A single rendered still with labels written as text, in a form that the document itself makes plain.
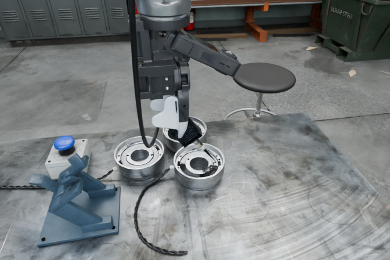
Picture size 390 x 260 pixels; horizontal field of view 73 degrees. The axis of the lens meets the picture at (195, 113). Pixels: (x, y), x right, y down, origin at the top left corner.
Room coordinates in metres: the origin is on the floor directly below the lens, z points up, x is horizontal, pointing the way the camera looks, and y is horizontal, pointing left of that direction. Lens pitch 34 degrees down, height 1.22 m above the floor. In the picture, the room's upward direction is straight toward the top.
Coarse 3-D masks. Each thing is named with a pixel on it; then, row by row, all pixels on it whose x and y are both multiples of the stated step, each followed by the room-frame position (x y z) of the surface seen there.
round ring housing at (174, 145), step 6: (198, 120) 0.54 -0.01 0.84; (198, 126) 0.53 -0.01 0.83; (204, 126) 0.51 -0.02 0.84; (204, 132) 0.49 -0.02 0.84; (168, 138) 0.47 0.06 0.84; (204, 138) 0.48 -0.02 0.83; (168, 144) 0.47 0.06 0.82; (174, 144) 0.46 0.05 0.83; (180, 144) 0.45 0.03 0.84; (174, 150) 0.46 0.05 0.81
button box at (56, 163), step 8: (80, 144) 0.44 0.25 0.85; (88, 144) 0.46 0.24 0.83; (56, 152) 0.42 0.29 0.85; (64, 152) 0.41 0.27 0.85; (72, 152) 0.41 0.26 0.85; (80, 152) 0.42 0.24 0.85; (88, 152) 0.44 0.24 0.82; (48, 160) 0.39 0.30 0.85; (56, 160) 0.39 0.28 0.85; (64, 160) 0.39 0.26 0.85; (88, 160) 0.43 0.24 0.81; (48, 168) 0.38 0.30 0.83; (56, 168) 0.38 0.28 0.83; (64, 168) 0.39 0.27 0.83; (56, 176) 0.38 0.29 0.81
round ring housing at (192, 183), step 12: (192, 144) 0.45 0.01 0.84; (204, 144) 0.45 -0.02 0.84; (180, 156) 0.42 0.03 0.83; (192, 156) 0.42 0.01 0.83; (204, 156) 0.42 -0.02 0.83; (216, 156) 0.42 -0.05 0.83; (192, 168) 0.38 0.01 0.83; (180, 180) 0.36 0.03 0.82; (192, 180) 0.35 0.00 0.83; (204, 180) 0.35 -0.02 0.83; (216, 180) 0.36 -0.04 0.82
